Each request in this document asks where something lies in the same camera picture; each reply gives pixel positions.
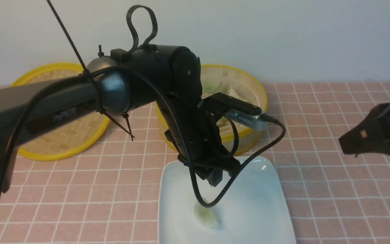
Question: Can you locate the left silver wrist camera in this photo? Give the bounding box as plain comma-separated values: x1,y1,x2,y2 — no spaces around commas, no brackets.
202,93,268,131

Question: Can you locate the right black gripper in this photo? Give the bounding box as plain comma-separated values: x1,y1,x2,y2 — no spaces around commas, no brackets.
339,102,390,156

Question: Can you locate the left black camera cable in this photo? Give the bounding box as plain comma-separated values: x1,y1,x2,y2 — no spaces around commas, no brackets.
0,66,287,244

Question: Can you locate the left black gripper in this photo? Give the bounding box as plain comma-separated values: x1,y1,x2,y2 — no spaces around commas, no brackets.
157,94,241,187

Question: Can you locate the white rectangular plate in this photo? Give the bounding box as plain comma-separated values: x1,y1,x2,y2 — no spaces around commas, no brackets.
158,156,297,244

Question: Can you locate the left black Piper robot arm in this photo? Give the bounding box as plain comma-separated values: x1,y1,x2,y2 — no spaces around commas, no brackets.
0,44,242,207

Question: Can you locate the yellow-rimmed bamboo steamer lid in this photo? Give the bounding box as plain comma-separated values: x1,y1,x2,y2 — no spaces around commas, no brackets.
11,62,110,162

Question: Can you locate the green steamed dumpling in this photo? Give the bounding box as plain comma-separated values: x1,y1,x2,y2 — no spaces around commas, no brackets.
194,203,221,230

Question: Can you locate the yellow-rimmed bamboo steamer basket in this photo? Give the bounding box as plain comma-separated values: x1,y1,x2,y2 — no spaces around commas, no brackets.
155,64,268,156

